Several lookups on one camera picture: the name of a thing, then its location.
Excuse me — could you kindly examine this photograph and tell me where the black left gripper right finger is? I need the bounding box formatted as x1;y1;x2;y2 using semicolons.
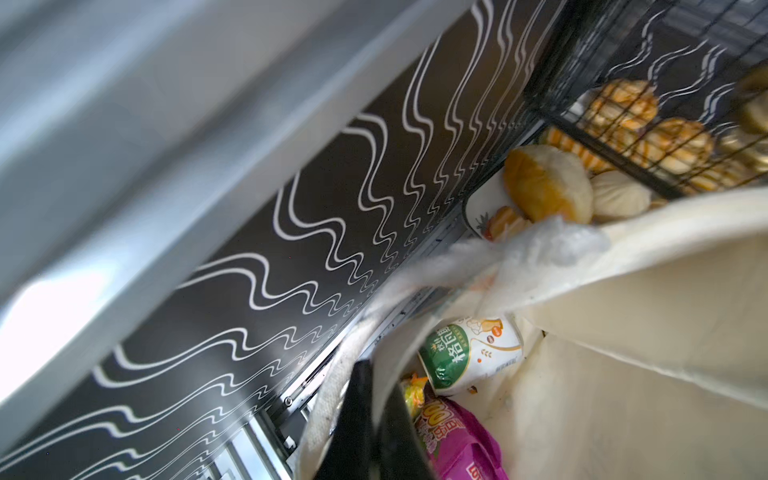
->
378;385;435;480

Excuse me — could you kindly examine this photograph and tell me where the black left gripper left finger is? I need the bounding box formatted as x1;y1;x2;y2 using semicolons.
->
314;360;375;480

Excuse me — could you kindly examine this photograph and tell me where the purple grape candy bag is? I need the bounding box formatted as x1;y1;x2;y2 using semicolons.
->
415;397;508;480

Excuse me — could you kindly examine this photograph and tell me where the orange Fox's candy bag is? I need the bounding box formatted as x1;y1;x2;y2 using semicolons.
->
400;373;428;420

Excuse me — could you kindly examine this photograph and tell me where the green drink can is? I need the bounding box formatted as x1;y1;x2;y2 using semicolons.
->
418;318;523;396

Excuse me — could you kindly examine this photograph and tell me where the cream canvas tote bag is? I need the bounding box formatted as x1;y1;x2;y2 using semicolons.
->
294;188;767;479

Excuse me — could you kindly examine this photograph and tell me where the striped long bread front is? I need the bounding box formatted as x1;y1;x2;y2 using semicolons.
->
483;206;531;242

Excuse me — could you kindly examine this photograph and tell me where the striped long bread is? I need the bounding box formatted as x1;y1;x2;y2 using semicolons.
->
483;206;531;242
538;126;615;176

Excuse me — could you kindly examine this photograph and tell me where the small white bun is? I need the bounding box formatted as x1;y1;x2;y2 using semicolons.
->
591;171;652;218

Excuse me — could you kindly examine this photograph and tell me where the striped long bread back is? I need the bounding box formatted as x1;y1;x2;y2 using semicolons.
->
538;126;615;176

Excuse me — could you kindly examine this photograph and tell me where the twisted bun back left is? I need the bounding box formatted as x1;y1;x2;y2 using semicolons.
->
584;79;659;133

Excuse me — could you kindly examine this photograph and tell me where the bun back right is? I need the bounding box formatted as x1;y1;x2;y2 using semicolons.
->
633;117;714;175

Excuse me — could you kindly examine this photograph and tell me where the black wire wall basket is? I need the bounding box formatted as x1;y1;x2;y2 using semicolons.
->
526;1;767;199

